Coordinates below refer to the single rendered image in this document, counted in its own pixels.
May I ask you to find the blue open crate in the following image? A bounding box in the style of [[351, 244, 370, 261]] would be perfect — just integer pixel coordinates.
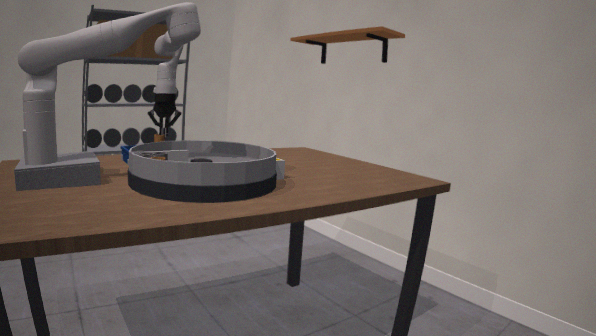
[[121, 145, 136, 166]]

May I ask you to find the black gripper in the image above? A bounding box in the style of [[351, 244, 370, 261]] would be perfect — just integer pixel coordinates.
[[148, 93, 181, 138]]

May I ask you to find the grey round turntable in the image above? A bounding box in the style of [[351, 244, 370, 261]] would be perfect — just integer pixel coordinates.
[[128, 140, 285, 203]]

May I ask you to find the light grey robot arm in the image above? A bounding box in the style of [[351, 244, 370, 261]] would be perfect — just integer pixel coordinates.
[[18, 2, 201, 165]]

